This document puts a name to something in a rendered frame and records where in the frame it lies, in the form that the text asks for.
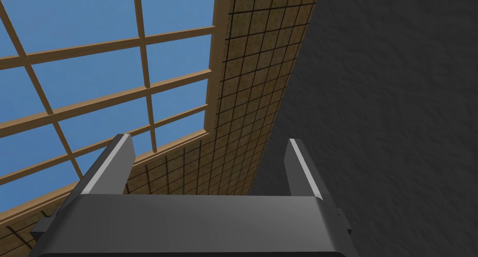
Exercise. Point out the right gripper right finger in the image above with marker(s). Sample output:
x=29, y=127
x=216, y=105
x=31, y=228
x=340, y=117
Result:
x=300, y=173

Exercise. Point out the wooden framed window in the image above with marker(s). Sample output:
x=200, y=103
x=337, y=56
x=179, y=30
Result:
x=93, y=85

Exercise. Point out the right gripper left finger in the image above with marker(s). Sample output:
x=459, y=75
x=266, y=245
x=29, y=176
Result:
x=112, y=167

